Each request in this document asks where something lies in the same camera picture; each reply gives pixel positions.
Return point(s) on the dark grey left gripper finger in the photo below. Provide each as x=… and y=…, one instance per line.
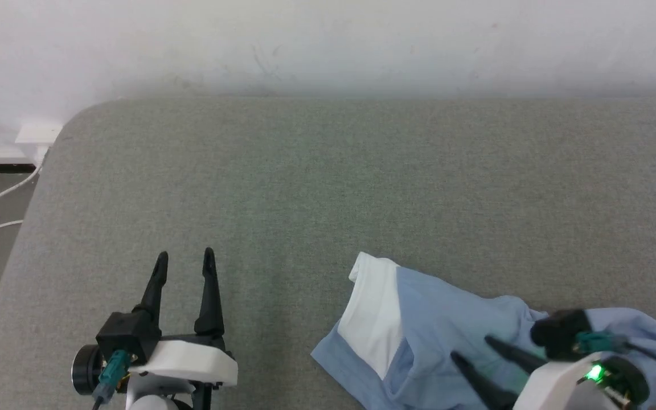
x=154, y=290
x=210, y=302

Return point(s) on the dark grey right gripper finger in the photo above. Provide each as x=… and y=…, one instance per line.
x=516, y=354
x=484, y=381

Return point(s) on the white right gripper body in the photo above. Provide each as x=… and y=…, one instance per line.
x=550, y=387

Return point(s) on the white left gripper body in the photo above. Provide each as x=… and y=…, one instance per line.
x=191, y=361

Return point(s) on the light blue t-shirt white sleeves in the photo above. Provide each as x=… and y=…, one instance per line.
x=436, y=319

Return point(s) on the grey fabric sofa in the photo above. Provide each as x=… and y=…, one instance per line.
x=305, y=188

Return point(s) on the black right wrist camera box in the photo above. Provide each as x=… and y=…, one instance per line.
x=561, y=333

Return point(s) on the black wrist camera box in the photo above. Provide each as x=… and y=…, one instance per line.
x=561, y=333
x=128, y=336

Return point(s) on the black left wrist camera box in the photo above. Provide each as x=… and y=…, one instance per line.
x=128, y=336

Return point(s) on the white wall socket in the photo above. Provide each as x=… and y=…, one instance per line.
x=37, y=134

